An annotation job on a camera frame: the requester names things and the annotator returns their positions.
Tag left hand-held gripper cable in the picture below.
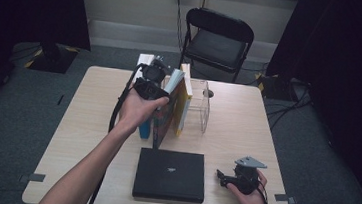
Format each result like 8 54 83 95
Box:
87 58 149 204

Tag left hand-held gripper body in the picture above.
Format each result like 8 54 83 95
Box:
131 52 175 103

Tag black folding chair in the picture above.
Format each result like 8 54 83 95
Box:
176 5 257 85

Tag person's right hand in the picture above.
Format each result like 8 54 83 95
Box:
224 168 272 204

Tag red illustrated book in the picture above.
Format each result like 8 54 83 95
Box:
149 67 186 152

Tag grey tape strip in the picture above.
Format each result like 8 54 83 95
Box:
19 171 46 185
274 192 298 204

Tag black power cable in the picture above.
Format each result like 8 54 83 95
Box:
171 0 190 54

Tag black curtain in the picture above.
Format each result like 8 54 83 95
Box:
253 0 362 204
0 0 96 131

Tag black stand base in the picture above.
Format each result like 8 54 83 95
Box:
253 72 306 103
22 40 81 76

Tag blue book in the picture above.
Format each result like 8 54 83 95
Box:
129 52 161 140

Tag person's left hand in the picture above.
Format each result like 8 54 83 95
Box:
117 85 171 139

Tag right hand-held gripper cable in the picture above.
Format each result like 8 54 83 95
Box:
255 181 273 204

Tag clear acrylic book rack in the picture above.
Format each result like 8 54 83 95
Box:
179 77 213 135

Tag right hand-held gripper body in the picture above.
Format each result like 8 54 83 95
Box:
231 154 269 196

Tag black floor cables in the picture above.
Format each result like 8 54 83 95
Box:
264 79 314 135

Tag black book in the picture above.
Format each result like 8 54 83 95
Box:
131 146 209 204

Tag yellow book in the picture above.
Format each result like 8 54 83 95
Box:
170 61 197 138

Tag hand-held gripper cable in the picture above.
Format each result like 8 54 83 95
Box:
87 58 149 204
255 181 273 204

